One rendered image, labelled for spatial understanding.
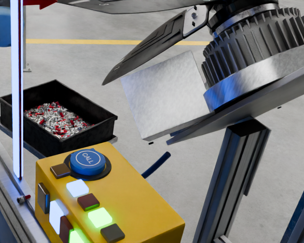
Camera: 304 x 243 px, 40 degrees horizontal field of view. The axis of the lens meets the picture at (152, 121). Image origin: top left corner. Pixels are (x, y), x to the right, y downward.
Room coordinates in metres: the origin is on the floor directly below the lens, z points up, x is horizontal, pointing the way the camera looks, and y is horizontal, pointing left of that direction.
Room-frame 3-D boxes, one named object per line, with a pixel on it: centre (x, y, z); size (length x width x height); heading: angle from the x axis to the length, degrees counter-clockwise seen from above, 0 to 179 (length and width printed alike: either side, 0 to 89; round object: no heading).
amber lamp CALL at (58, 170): (0.36, 0.09, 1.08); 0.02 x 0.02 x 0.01; 41
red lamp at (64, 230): (0.31, 0.07, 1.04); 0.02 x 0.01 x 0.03; 41
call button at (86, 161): (0.38, 0.06, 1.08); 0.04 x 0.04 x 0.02
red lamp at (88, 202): (0.32, 0.05, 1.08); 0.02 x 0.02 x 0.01; 41
